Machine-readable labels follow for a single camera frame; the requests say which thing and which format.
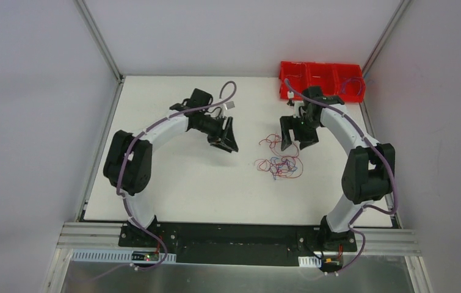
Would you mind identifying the lavender thin cable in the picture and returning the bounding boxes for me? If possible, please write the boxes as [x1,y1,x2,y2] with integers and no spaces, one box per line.
[339,73,374,98]

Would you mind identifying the pink thin cable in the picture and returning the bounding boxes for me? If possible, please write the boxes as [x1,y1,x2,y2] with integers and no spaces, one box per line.
[285,62,308,98]

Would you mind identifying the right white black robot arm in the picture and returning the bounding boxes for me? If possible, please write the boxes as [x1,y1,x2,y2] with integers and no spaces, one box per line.
[280,86,395,251]

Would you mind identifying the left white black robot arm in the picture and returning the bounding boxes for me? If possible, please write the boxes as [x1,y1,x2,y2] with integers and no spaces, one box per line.
[103,88,239,247]

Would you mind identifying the red three-compartment plastic bin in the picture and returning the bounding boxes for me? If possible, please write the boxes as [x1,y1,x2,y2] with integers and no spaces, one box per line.
[278,61,366,103]

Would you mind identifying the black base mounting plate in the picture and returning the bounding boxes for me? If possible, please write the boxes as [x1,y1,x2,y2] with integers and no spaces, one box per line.
[118,220,357,267]

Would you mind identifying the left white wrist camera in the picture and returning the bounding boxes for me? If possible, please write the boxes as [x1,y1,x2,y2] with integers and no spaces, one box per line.
[223,101,236,110]

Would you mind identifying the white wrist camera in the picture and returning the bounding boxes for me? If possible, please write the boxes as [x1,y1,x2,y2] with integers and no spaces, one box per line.
[286,91,296,107]
[223,101,236,110]

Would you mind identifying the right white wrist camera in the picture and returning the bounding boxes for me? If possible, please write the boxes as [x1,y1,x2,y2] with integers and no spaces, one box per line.
[286,91,296,107]

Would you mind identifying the right aluminium frame post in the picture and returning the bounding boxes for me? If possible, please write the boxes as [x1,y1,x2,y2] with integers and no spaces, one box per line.
[362,0,413,77]

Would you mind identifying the aluminium frame post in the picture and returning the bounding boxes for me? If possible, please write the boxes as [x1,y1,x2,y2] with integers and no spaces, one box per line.
[362,0,413,77]
[73,0,123,84]

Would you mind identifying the aluminium front rail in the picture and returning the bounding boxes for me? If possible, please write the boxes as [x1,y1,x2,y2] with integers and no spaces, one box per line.
[57,222,422,256]

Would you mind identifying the left aluminium frame post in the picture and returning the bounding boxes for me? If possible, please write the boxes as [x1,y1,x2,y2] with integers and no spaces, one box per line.
[73,0,123,84]

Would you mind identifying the white slotted cable duct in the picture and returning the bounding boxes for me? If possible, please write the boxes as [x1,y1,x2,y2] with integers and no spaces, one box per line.
[71,249,176,264]

